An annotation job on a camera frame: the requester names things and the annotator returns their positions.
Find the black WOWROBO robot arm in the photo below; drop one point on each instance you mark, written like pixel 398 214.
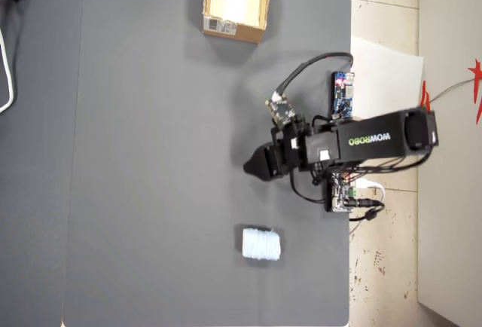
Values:
pixel 371 138

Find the open cardboard box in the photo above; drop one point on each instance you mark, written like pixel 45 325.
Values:
pixel 248 32

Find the dark grey table mat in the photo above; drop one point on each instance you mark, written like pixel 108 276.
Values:
pixel 150 153

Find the white paper sheet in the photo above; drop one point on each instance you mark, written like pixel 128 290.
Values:
pixel 388 86

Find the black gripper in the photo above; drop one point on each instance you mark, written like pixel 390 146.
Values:
pixel 291 151

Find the small black camera board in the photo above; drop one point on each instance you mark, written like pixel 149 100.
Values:
pixel 280 110

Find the white rounded device edge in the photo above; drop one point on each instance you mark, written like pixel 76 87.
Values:
pixel 10 89

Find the motor controller board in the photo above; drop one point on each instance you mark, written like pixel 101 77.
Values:
pixel 340 197

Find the blue circuit board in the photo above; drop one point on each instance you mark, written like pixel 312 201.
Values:
pixel 342 97

